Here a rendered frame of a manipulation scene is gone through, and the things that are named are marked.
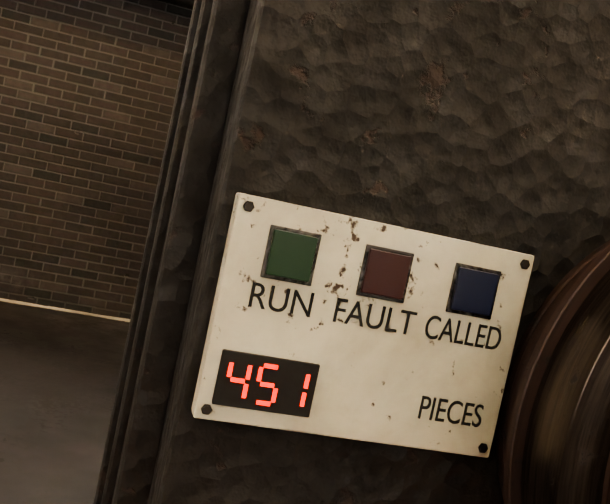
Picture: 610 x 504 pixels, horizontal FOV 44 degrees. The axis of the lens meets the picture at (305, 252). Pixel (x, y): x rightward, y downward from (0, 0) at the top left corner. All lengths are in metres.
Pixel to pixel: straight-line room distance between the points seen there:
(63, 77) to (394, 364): 6.08
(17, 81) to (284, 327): 6.11
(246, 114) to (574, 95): 0.29
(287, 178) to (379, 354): 0.16
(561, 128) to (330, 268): 0.24
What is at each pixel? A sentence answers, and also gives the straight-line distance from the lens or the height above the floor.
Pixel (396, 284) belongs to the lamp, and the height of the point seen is 1.19.
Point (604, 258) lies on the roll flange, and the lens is 0.62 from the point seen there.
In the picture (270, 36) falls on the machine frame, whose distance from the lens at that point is 0.62.
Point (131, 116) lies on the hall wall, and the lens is 6.56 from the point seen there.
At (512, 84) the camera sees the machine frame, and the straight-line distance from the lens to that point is 0.68.
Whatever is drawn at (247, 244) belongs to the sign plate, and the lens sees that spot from 0.59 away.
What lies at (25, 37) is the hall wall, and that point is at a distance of 6.68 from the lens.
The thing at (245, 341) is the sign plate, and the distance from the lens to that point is 0.60.
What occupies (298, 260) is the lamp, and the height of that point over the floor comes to 1.20.
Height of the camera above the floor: 1.24
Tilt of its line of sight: 3 degrees down
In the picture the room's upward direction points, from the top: 12 degrees clockwise
